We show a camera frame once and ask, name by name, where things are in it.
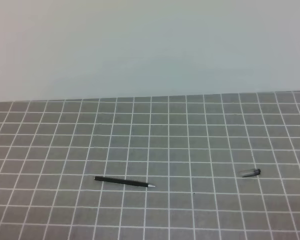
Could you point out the translucent pen cap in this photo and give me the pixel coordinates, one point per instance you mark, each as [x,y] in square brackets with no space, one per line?
[250,173]

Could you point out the black pen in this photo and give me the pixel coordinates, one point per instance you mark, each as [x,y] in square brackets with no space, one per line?
[123,182]

